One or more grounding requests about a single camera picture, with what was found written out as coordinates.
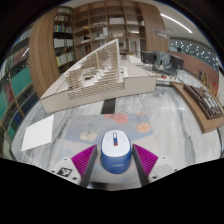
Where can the pastel floral printed mouse pad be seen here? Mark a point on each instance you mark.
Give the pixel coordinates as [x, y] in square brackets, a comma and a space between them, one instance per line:
[100, 125]

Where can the blue and white computer mouse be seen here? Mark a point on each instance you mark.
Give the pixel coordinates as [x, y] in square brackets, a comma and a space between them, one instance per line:
[115, 150]

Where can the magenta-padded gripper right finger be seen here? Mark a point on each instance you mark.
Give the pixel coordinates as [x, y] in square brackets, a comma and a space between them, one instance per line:
[146, 160]

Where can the brown architectural model on board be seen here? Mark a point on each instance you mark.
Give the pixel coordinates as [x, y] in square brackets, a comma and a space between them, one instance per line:
[205, 105]

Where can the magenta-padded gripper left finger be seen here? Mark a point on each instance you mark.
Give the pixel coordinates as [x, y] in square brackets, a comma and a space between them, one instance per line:
[83, 161]

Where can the wooden bookshelf with books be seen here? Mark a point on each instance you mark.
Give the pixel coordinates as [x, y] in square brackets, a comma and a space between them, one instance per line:
[63, 36]

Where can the wooden shelf unit with models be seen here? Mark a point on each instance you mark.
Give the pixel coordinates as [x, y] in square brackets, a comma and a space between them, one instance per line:
[113, 26]

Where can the dark bookshelf with books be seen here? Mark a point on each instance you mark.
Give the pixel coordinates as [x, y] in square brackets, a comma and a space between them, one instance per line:
[16, 86]

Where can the white architectural building model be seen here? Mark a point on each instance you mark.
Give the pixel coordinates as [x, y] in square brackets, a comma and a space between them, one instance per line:
[100, 83]

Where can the long ceiling light strip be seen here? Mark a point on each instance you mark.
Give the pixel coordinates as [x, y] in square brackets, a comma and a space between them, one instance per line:
[176, 22]

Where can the white wall poster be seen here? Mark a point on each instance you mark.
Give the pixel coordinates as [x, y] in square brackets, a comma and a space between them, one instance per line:
[160, 33]

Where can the white paper sheet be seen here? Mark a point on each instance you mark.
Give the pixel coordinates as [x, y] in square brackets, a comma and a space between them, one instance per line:
[38, 132]

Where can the group of ceiling spot lights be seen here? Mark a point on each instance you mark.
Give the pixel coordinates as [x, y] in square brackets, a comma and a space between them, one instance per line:
[196, 50]

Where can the grey box-shaped architectural model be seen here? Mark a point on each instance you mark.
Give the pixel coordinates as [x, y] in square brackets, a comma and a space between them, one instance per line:
[160, 59]

